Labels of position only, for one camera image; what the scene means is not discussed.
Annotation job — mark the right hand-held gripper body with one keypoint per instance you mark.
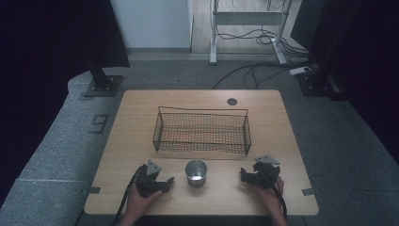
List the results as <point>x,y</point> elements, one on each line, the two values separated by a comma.
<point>266,171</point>

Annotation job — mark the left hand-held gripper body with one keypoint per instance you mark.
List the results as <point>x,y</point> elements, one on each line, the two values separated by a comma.
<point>147,180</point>

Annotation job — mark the person's left hand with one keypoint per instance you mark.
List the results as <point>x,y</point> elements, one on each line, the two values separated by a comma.
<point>139,202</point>

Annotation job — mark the person's right hand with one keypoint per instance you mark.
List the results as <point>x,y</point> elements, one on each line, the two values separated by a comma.
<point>270,197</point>

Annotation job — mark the shiny metal cup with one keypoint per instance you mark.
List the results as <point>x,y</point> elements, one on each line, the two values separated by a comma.
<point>196,174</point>

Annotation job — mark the small grey tape piece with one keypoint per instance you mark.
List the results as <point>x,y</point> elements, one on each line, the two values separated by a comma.
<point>308,191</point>
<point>91,190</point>

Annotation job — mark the round grey table grommet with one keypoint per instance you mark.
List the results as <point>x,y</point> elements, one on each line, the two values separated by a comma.
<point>232,101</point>

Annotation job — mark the white power strip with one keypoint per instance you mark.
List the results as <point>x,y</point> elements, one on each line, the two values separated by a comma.
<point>299,70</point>

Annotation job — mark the black curtain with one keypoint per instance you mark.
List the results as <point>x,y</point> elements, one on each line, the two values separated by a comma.
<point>367,62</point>
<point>47,47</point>

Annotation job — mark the black stand with base plate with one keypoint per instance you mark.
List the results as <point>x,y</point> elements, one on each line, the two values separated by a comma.
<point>103,83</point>
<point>316,81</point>

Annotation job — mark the white metal desk frame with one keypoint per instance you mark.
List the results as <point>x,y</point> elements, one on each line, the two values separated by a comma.
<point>247,19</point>

